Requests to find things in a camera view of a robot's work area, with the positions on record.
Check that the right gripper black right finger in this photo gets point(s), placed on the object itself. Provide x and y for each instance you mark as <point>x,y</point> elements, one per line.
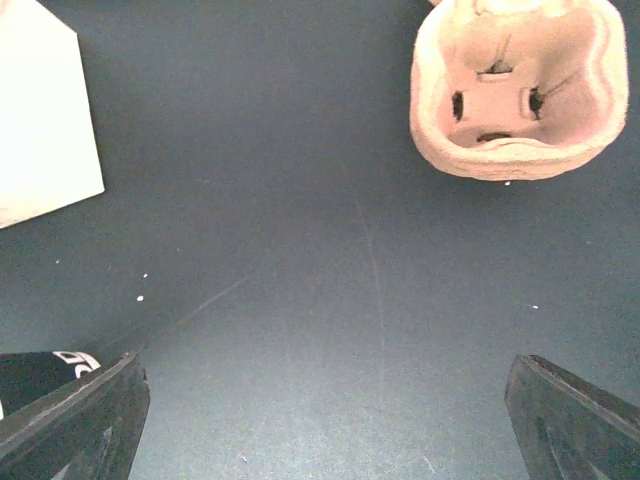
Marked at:
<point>567,427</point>

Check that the blue checkered paper bag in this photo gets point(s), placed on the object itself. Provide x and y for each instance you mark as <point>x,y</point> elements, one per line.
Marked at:
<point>49,156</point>

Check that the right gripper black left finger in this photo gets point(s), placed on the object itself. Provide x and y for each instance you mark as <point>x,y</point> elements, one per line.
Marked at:
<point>89,428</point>

